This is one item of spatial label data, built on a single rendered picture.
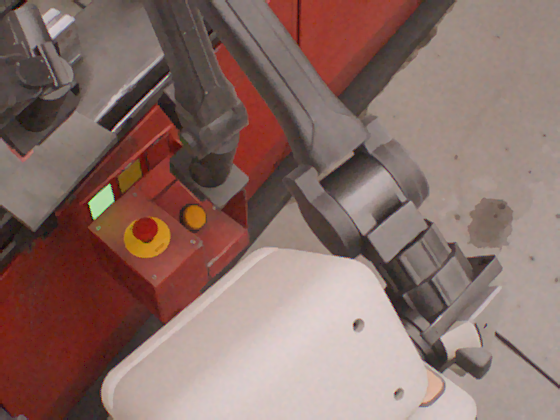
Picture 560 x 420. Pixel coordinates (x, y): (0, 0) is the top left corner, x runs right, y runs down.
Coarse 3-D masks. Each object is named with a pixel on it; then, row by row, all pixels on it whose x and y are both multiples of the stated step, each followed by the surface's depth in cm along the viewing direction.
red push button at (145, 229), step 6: (138, 222) 138; (144, 222) 138; (150, 222) 138; (132, 228) 137; (138, 228) 137; (144, 228) 137; (150, 228) 137; (156, 228) 137; (138, 234) 137; (144, 234) 137; (150, 234) 137; (156, 234) 137; (144, 240) 137; (150, 240) 139
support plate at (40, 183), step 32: (64, 128) 123; (96, 128) 123; (0, 160) 121; (32, 160) 120; (64, 160) 120; (96, 160) 121; (0, 192) 118; (32, 192) 118; (64, 192) 118; (32, 224) 115
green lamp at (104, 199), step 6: (108, 186) 139; (102, 192) 138; (108, 192) 140; (96, 198) 138; (102, 198) 139; (108, 198) 141; (90, 204) 137; (96, 204) 139; (102, 204) 140; (108, 204) 142; (96, 210) 140; (102, 210) 141; (96, 216) 141
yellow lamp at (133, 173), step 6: (138, 162) 142; (132, 168) 141; (138, 168) 143; (126, 174) 141; (132, 174) 142; (138, 174) 144; (120, 180) 140; (126, 180) 142; (132, 180) 143; (120, 186) 141; (126, 186) 143
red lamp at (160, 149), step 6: (162, 138) 143; (156, 144) 143; (162, 144) 144; (150, 150) 143; (156, 150) 144; (162, 150) 145; (168, 150) 147; (150, 156) 144; (156, 156) 145; (162, 156) 146; (150, 162) 145; (156, 162) 146; (150, 168) 145
